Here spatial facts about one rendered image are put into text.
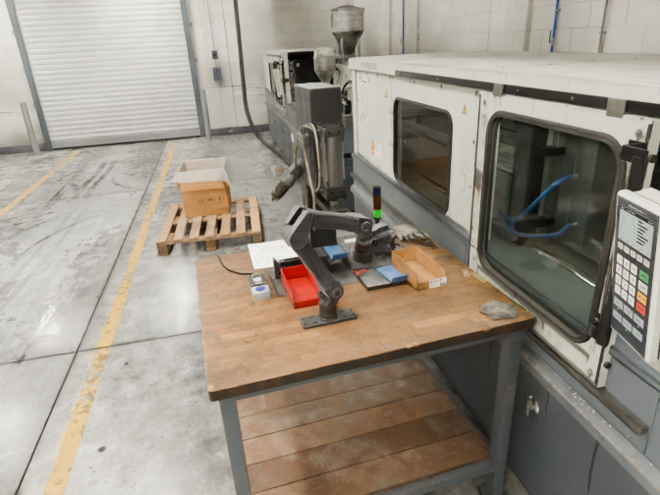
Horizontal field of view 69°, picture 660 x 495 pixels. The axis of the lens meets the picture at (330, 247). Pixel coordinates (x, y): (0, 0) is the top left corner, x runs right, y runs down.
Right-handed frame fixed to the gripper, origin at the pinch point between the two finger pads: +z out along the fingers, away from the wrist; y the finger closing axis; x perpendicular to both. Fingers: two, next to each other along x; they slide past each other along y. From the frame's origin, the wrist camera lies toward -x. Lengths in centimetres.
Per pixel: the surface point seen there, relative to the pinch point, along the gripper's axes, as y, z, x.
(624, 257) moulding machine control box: -45, -62, -48
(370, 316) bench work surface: -19.1, 1.8, -1.4
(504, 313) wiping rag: -29, -8, -46
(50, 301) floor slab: 134, 203, 198
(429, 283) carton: -5.2, 5.9, -29.2
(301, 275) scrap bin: 13.7, 20.2, 18.6
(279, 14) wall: 891, 356, -71
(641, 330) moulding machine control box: -60, -53, -49
